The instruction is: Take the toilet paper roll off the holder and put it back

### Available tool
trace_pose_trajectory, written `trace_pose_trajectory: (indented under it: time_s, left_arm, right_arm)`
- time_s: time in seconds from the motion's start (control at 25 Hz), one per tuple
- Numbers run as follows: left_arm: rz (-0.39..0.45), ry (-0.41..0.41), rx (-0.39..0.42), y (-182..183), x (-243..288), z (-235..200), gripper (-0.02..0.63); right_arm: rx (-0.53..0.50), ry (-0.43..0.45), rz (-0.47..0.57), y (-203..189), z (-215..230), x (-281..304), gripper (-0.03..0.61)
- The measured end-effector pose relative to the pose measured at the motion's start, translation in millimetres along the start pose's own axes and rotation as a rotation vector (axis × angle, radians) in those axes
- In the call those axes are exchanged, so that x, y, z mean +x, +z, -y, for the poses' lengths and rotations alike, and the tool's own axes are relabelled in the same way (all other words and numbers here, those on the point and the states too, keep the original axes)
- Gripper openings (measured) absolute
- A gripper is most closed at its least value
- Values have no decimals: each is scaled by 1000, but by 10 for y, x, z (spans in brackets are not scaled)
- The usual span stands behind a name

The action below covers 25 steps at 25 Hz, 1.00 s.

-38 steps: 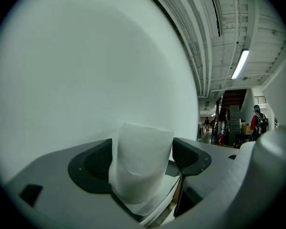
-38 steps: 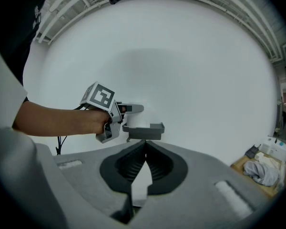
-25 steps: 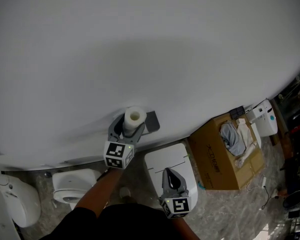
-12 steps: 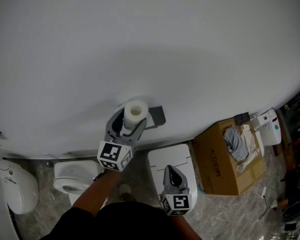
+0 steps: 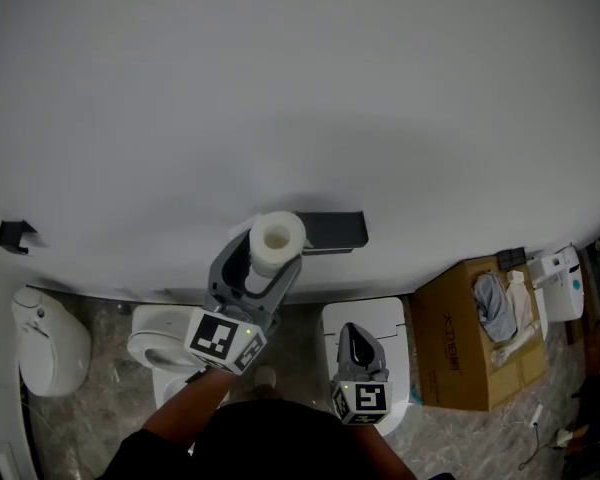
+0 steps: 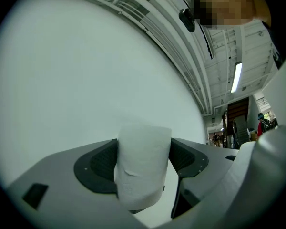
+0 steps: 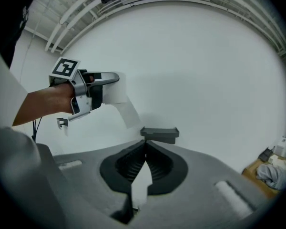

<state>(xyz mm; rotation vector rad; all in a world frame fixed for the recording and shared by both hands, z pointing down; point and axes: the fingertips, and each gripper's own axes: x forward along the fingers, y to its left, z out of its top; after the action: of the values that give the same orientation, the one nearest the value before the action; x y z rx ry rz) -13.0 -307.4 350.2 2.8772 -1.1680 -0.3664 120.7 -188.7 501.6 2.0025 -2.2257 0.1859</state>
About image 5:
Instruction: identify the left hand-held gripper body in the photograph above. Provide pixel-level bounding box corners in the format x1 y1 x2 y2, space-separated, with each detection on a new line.
183 287 281 375

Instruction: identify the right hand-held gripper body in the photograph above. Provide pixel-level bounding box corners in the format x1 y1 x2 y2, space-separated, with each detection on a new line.
331 367 394 425

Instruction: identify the white toilet paper roll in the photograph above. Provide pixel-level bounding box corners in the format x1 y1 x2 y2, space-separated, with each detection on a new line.
249 211 307 278

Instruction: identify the person's left forearm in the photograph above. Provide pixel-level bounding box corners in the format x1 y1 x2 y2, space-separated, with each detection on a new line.
142 367 232 452

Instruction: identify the person's right forearm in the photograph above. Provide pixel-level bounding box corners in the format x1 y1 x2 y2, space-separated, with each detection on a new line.
349 420 417 480

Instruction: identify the white square closed toilet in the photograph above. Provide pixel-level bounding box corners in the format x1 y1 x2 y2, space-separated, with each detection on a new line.
321 296 412 437

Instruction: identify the white toilet with open lid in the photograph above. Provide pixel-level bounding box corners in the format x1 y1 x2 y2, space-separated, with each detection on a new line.
127 303 231 422

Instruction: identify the white egg-shaped toilet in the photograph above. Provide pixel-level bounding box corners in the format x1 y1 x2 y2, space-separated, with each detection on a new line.
11 286 92 398

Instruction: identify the white appliance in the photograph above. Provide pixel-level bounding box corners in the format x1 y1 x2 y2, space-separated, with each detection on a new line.
527 245 586 323

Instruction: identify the person's shoe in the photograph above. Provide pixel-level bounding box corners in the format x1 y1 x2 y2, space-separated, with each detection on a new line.
253 365 278 400

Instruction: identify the large open cardboard box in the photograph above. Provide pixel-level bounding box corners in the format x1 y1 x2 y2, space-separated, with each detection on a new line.
409 259 549 413

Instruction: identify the person's black shirt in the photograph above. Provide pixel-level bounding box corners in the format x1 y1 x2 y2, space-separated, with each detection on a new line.
97 398 456 480

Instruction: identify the grey cloth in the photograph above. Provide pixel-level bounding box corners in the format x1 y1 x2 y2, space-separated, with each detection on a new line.
474 272 517 342

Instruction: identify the beige cloth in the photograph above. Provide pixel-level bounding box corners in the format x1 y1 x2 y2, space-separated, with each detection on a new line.
494 277 542 364

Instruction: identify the black wall paper holder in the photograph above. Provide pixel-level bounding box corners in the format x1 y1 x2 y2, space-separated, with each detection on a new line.
0 220 38 256
295 211 370 256

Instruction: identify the white cable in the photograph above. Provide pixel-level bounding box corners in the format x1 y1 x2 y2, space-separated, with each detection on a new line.
499 400 531 428

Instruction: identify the black cable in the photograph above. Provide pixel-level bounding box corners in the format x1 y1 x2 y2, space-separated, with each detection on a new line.
518 425 542 469

